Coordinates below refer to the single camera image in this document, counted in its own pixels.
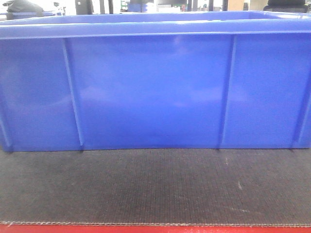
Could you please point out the large blue plastic bin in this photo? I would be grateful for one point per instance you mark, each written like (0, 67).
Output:
(212, 80)

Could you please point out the dark woven conveyor belt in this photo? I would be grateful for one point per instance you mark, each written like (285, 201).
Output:
(176, 187)

